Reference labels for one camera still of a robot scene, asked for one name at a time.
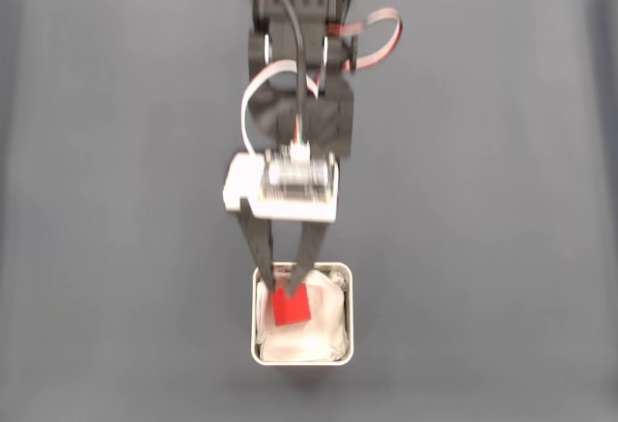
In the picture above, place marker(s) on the white crumpled tissue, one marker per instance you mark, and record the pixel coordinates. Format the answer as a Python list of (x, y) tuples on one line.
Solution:
[(318, 340)]

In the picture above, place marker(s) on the white square metal box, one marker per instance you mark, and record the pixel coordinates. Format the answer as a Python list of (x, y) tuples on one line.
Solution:
[(254, 325)]

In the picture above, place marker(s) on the white camera circuit board module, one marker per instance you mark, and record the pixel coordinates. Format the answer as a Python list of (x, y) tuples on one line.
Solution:
[(289, 185)]

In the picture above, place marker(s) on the red cube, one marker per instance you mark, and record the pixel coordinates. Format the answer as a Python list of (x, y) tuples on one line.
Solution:
[(292, 311)]

